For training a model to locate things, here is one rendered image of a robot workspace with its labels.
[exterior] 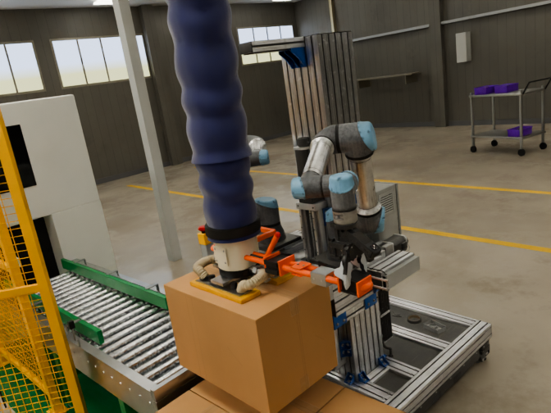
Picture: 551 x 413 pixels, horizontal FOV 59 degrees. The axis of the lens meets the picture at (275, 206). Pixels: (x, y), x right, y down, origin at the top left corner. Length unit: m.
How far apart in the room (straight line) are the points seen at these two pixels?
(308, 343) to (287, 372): 0.14
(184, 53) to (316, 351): 1.24
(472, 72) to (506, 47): 0.92
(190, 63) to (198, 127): 0.22
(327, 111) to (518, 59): 10.36
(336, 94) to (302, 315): 1.06
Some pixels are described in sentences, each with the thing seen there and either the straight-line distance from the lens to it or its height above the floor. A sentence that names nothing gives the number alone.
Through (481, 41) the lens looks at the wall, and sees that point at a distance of 12.82.
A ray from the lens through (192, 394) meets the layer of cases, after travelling 2.40.
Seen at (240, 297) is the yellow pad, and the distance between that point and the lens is 1.86.
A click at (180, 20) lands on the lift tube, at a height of 2.11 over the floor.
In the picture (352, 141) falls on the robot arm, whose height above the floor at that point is 1.59.
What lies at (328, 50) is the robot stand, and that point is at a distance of 2.34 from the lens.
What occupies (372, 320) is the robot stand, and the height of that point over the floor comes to 0.51.
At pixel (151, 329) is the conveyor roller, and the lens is 3.09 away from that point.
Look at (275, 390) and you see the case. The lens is 1.91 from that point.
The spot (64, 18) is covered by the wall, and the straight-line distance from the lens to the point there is 12.42.
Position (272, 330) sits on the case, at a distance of 1.80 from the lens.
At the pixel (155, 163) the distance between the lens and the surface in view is 5.47.
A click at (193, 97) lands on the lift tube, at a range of 1.80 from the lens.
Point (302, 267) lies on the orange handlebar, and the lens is 1.73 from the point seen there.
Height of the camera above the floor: 1.88
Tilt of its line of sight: 15 degrees down
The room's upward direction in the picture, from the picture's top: 9 degrees counter-clockwise
